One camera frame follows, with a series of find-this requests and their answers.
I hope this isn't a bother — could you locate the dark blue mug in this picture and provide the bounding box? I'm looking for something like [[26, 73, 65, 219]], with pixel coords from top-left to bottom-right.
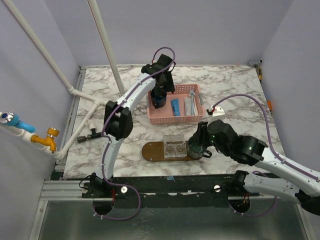
[[150, 91, 167, 109]]

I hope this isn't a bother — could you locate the blue toothpaste tube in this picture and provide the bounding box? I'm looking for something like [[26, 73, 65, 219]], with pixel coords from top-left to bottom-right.
[[170, 98, 181, 117]]

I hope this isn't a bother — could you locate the dark green mug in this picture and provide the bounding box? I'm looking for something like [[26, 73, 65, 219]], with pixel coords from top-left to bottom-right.
[[187, 141, 213, 160]]

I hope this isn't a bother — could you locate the oval wooden tray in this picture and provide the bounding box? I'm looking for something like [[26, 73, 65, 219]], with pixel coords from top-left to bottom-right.
[[141, 141, 195, 162]]

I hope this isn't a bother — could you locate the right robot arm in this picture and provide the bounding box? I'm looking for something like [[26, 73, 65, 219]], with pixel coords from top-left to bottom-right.
[[192, 119, 320, 215]]

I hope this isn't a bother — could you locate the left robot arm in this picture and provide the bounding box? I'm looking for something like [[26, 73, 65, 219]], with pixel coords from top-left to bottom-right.
[[89, 54, 176, 198]]

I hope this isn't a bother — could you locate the light blue toothbrush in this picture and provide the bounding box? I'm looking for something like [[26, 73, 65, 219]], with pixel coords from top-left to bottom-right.
[[189, 89, 195, 116]]

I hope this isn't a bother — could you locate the white toothbrush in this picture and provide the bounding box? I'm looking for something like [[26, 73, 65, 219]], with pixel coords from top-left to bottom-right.
[[193, 96, 199, 116]]

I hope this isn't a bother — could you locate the pink perforated plastic basket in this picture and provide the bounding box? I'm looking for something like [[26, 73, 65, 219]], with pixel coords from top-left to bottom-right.
[[146, 83, 206, 125]]

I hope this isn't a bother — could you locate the black pipe tap fitting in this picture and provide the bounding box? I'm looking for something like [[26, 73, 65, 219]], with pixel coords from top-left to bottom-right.
[[76, 128, 102, 144]]

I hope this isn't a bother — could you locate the orange faucet tap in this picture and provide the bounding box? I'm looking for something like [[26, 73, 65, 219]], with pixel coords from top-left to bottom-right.
[[30, 127, 60, 153]]

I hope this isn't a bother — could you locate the blue pipe valve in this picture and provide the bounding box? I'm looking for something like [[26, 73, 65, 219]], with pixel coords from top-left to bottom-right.
[[0, 110, 36, 133]]

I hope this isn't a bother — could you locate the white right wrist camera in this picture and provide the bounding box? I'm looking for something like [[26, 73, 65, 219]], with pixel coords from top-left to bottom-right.
[[206, 105, 226, 121]]

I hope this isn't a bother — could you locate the black front mounting rail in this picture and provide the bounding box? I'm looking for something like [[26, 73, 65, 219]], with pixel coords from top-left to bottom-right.
[[82, 170, 248, 209]]

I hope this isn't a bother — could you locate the white PVC pipe frame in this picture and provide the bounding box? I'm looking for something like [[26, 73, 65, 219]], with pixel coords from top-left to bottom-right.
[[3, 0, 125, 161]]

